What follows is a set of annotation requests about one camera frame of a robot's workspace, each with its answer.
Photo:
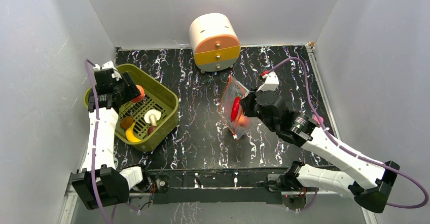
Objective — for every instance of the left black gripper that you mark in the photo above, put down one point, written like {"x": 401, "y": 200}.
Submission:
{"x": 133, "y": 92}

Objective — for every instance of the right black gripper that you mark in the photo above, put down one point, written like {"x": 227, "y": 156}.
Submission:
{"x": 246, "y": 104}

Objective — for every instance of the red toy chili pepper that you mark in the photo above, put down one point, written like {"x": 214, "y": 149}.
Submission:
{"x": 235, "y": 109}

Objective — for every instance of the brown toy kiwi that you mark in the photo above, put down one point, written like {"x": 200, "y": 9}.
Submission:
{"x": 126, "y": 122}

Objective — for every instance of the clear zip bag orange zipper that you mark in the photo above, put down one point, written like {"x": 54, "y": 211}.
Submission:
{"x": 230, "y": 109}

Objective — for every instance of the yellow toy banana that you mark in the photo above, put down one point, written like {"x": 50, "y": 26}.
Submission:
{"x": 130, "y": 136}

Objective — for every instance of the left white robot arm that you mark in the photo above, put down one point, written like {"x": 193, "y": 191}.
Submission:
{"x": 98, "y": 183}

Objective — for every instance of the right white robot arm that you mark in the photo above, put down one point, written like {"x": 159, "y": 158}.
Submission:
{"x": 368, "y": 184}

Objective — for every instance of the white toy mushroom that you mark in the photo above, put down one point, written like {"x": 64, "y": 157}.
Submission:
{"x": 152, "y": 116}

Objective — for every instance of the olive green plastic basket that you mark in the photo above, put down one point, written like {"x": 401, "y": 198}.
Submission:
{"x": 154, "y": 95}

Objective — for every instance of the dark red toy fruit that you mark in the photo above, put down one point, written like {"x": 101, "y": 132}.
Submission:
{"x": 151, "y": 129}

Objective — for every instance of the pink small object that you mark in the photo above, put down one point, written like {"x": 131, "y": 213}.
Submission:
{"x": 319, "y": 119}

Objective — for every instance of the white cylindrical drawer cabinet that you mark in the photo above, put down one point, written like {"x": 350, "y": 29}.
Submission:
{"x": 214, "y": 42}

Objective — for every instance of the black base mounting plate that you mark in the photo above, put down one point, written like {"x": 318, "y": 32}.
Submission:
{"x": 225, "y": 185}

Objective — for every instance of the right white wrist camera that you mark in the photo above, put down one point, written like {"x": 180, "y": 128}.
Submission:
{"x": 270, "y": 82}

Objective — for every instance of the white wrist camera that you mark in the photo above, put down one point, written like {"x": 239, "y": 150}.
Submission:
{"x": 270, "y": 82}
{"x": 107, "y": 66}

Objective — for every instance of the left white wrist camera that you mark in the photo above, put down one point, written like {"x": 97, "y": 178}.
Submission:
{"x": 107, "y": 66}

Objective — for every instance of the aluminium frame rail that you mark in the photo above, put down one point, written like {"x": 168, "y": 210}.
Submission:
{"x": 296, "y": 207}

